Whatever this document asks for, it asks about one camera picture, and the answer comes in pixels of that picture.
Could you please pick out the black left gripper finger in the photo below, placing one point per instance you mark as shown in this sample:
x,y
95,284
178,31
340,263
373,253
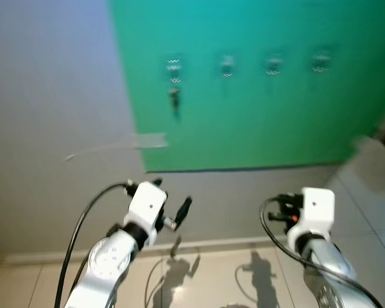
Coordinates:
x,y
156,183
184,209

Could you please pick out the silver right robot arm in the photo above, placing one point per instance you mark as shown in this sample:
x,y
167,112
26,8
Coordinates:
x,y
330,271

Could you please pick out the grey tape strip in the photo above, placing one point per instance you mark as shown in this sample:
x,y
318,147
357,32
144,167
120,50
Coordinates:
x,y
151,140

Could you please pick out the dark hanging key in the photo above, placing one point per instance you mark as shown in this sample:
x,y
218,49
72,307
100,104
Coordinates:
x,y
174,97

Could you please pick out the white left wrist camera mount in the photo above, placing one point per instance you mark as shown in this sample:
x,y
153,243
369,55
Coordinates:
x,y
146,205

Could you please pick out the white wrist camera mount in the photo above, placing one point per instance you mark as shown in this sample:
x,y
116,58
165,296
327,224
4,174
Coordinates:
x,y
146,205
317,212

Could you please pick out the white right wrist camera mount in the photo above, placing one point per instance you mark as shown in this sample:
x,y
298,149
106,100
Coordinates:
x,y
317,212

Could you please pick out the green wall board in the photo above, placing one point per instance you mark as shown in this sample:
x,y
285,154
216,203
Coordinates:
x,y
256,122

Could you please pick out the clear adhesive wall hook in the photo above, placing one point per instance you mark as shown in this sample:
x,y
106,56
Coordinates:
x,y
227,64
321,62
273,64
174,64

